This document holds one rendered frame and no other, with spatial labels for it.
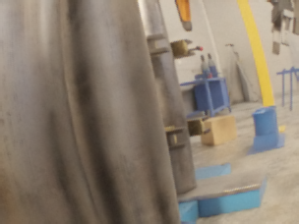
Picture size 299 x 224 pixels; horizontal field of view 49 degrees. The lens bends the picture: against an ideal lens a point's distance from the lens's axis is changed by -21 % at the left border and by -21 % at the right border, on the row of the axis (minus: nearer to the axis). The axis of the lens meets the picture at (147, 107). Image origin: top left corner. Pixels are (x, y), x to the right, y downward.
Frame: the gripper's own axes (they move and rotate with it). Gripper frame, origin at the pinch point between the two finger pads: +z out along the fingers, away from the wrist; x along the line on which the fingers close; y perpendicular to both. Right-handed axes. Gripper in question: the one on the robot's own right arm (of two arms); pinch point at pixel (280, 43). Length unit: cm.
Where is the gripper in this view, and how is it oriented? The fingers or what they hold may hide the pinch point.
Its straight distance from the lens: 105.6
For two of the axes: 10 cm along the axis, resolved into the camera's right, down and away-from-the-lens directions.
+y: 9.7, 2.2, -1.1
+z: -2.3, 9.7, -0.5
